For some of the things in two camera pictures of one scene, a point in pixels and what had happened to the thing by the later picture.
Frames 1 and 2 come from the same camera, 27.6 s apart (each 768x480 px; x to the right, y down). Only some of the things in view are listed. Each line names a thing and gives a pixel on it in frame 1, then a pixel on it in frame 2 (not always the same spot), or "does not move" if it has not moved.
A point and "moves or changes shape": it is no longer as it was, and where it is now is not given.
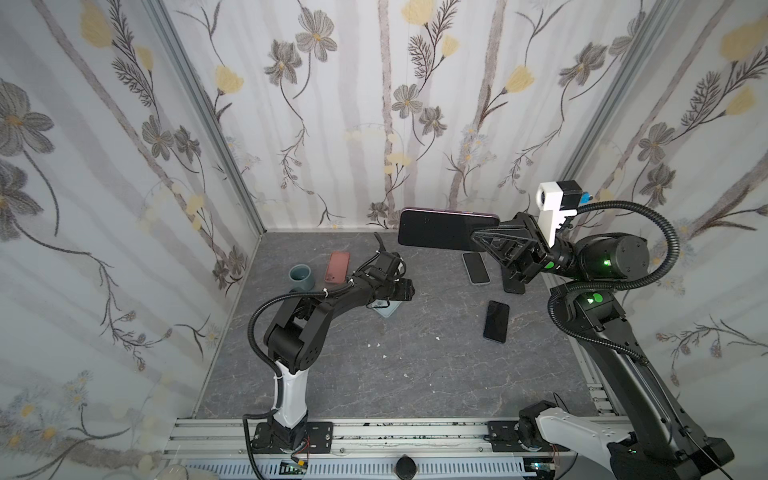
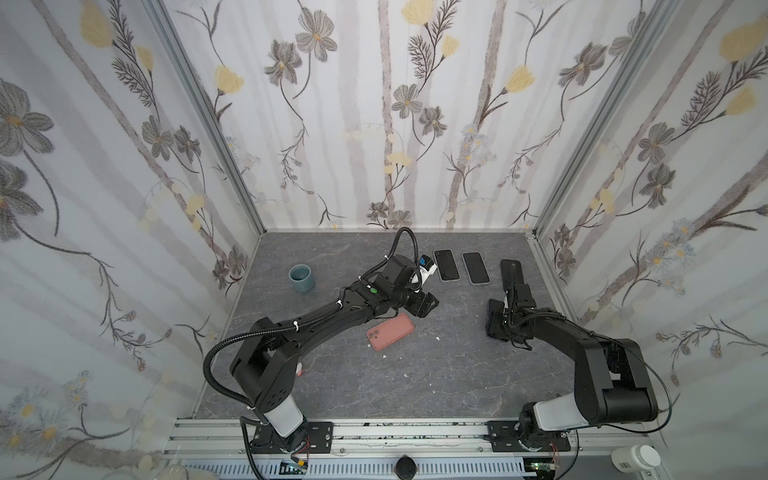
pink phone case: [337, 268] -> [390, 331]
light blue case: [380, 306] moves or changes shape
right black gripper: [529, 246] -> [513, 298]
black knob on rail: [405, 467] does not move
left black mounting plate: [317, 438] does not move
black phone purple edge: [443, 229] -> [446, 265]
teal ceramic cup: [300, 276] does not move
